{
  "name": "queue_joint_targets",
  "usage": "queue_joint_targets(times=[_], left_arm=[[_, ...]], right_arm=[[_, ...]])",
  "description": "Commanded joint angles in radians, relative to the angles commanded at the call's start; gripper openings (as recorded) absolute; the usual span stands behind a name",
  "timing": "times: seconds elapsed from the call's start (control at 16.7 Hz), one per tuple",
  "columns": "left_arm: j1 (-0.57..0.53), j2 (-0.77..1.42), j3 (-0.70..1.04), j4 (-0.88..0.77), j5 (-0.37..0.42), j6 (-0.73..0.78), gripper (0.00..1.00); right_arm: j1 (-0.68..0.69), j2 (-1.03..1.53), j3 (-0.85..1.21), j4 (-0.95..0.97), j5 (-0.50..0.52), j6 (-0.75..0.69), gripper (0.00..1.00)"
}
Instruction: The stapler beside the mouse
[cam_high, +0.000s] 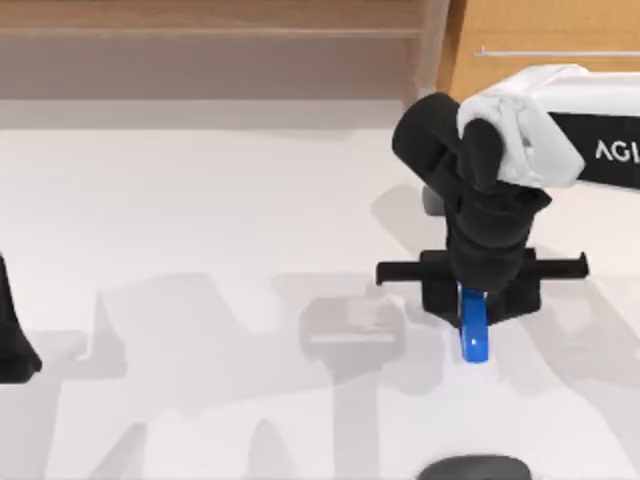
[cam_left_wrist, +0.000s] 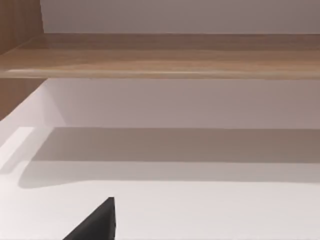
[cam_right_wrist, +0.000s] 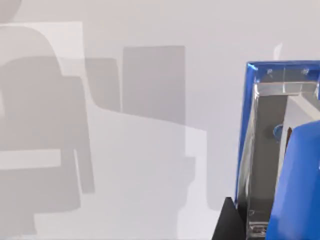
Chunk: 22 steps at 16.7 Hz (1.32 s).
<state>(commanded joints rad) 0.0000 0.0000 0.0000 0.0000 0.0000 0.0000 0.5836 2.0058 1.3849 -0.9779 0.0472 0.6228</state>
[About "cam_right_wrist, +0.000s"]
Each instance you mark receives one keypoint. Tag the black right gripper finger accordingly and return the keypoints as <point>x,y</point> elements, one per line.
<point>229,222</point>

